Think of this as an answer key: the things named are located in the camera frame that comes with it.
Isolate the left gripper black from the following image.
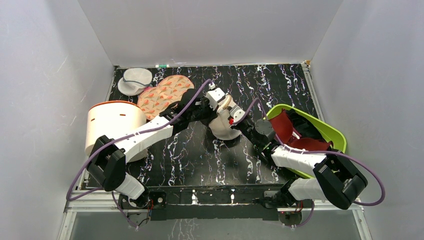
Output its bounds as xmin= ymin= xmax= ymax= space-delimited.
xmin=188 ymin=96 xmax=219 ymax=128

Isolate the white mesh laundry bag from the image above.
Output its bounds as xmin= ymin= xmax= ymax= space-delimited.
xmin=208 ymin=94 xmax=242 ymax=141

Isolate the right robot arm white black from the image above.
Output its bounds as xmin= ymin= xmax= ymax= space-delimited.
xmin=232 ymin=118 xmax=368 ymax=210

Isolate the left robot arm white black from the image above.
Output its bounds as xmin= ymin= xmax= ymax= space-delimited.
xmin=86 ymin=88 xmax=226 ymax=208

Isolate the floral mesh laundry bag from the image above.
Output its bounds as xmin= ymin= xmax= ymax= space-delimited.
xmin=137 ymin=75 xmax=195 ymax=121

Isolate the small white grey-trimmed laundry bag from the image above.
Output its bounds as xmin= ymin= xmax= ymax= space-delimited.
xmin=117 ymin=67 xmax=153 ymax=96

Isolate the red garment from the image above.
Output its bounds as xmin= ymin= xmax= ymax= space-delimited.
xmin=269 ymin=109 xmax=333 ymax=151

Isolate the black garment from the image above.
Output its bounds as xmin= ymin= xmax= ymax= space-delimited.
xmin=285 ymin=109 xmax=324 ymax=140

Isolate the green plastic basin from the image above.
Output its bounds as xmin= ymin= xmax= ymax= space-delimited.
xmin=266 ymin=104 xmax=347 ymax=178

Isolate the white cylindrical basket orange rim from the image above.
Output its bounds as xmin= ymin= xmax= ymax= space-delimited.
xmin=85 ymin=100 xmax=147 ymax=156

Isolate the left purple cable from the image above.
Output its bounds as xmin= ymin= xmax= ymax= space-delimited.
xmin=65 ymin=78 xmax=214 ymax=229

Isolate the purple cable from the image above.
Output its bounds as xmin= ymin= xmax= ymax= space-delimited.
xmin=231 ymin=97 xmax=386 ymax=228
xmin=65 ymin=78 xmax=214 ymax=229

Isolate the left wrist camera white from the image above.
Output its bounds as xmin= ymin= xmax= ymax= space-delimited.
xmin=205 ymin=87 xmax=227 ymax=110

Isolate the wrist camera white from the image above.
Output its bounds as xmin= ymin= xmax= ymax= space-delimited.
xmin=205 ymin=87 xmax=227 ymax=110
xmin=228 ymin=105 xmax=246 ymax=126

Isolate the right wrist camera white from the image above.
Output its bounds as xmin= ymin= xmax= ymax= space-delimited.
xmin=228 ymin=105 xmax=246 ymax=126

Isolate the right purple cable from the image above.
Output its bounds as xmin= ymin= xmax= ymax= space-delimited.
xmin=231 ymin=97 xmax=386 ymax=228

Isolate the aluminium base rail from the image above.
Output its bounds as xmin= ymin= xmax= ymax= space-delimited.
xmin=57 ymin=187 xmax=372 ymax=240

